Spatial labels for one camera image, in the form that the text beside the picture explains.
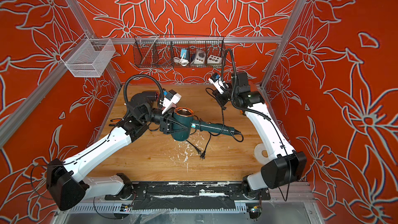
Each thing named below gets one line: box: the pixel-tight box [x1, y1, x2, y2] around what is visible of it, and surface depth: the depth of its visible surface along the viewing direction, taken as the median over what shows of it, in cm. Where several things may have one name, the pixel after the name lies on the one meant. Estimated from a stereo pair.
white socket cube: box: [207, 54, 222, 64], surface depth 96 cm
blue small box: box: [180, 48, 188, 59], surface depth 85 cm
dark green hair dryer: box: [171, 106, 239, 142], surface depth 55 cm
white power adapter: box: [193, 49, 207, 65], surface depth 93 cm
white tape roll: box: [253, 143, 271, 165], surface depth 86 cm
